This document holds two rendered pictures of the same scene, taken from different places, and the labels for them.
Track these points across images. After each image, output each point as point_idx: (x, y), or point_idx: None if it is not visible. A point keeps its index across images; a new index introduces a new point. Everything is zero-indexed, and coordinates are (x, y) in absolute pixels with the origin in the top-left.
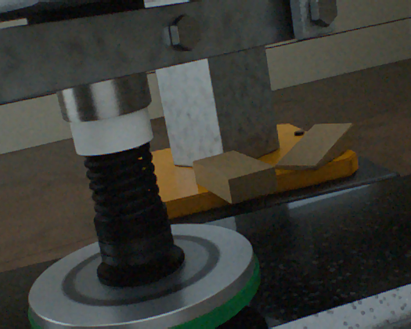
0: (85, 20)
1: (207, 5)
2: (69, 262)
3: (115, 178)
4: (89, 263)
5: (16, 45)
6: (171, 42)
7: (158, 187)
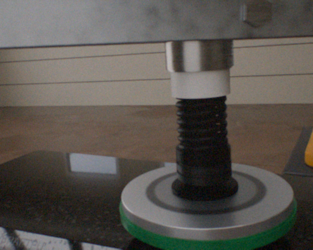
0: None
1: None
2: (175, 168)
3: (191, 118)
4: None
5: (107, 6)
6: (242, 19)
7: (224, 134)
